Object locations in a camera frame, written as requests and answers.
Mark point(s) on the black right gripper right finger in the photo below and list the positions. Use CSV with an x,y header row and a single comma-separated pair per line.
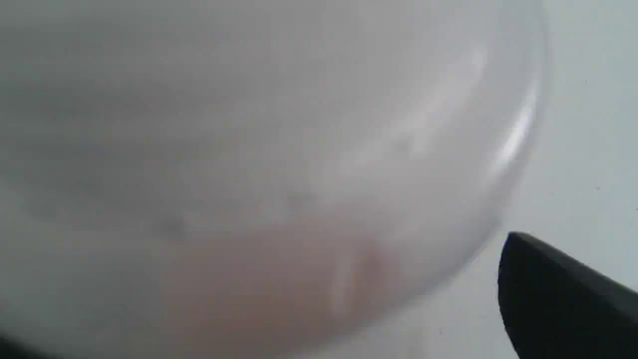
x,y
555,307

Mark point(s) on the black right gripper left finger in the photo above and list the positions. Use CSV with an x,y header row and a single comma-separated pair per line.
x,y
10,349

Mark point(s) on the translucent squeeze bottle amber liquid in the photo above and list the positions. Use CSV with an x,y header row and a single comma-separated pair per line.
x,y
238,179

